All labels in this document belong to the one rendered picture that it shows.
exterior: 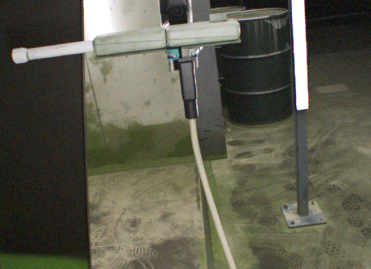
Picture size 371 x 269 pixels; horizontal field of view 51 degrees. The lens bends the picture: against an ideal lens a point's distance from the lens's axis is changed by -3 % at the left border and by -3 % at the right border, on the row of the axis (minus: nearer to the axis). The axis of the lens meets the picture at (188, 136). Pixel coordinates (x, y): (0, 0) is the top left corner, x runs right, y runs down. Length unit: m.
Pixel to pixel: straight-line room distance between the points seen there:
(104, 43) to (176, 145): 1.99
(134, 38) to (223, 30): 0.18
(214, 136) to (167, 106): 0.39
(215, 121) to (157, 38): 1.93
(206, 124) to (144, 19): 0.81
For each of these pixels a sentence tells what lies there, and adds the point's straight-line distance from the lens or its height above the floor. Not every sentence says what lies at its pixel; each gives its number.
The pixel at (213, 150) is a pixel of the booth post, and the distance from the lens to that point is 2.82.
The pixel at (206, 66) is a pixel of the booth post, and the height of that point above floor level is 0.67.
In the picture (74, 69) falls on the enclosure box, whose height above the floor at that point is 1.08.
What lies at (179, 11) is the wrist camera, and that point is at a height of 1.18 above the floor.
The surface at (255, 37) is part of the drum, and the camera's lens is 3.12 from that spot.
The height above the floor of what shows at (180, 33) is 1.15.
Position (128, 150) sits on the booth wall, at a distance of 2.84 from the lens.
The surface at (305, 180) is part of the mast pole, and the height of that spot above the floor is 0.23.
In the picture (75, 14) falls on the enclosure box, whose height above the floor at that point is 1.21.
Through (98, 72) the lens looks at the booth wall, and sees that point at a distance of 2.69.
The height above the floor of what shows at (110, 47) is 1.14.
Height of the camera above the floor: 1.26
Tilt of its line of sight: 22 degrees down
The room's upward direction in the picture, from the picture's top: 9 degrees counter-clockwise
